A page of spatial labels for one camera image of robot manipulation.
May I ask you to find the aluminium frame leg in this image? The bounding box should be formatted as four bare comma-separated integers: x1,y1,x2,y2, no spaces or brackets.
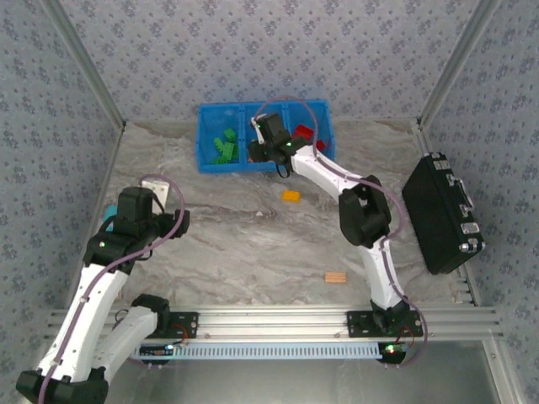
483,340,520,404

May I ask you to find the black hard case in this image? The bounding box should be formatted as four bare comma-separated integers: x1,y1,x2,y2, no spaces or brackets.
401,151,487,275

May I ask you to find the light blue slotted duct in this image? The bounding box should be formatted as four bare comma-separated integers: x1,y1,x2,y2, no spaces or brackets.
130,341,385,361

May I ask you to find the blue three-compartment bin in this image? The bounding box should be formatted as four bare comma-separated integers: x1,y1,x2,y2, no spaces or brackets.
196,98,337,174

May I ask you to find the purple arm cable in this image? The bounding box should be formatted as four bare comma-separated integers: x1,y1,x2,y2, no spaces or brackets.
37,174,187,404
253,97,430,369

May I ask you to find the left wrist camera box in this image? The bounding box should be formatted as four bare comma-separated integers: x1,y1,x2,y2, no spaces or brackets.
141,178,170,211

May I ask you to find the small circuit board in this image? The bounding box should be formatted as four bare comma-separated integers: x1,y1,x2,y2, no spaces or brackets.
140,343,176,358
378,343,408,363

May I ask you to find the aluminium frame post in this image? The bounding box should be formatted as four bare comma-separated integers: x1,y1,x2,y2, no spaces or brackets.
41,0,127,127
417,0,503,127

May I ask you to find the teal cylinder object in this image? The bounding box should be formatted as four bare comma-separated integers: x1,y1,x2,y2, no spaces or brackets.
103,205,120,232

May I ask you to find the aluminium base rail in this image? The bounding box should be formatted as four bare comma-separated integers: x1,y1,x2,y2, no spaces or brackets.
44,306,504,343

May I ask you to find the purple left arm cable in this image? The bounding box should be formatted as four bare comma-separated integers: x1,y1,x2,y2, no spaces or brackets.
37,174,187,404

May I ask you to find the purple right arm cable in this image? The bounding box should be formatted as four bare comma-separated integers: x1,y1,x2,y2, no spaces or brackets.
253,97,430,369

